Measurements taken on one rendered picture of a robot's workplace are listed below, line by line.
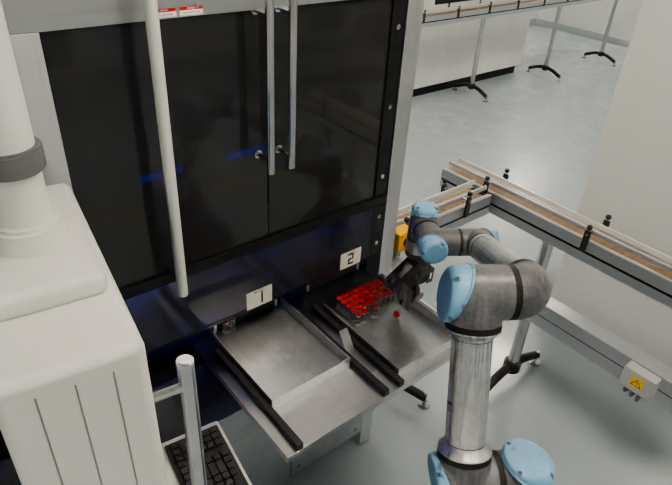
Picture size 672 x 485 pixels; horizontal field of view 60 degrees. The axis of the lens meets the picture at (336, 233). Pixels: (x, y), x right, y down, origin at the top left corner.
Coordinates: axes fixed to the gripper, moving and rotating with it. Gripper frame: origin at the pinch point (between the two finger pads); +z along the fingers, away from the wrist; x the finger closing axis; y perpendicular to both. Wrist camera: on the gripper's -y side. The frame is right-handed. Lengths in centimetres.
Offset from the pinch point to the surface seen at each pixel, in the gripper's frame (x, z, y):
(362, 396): -18.6, 4.7, -30.3
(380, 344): -6.1, 4.8, -13.6
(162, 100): 11, -73, -66
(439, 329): -11.1, 4.6, 6.0
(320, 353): 0.5, 5.1, -30.6
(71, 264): -22, -66, -94
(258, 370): 4.5, 5.3, -48.7
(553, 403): -16, 92, 97
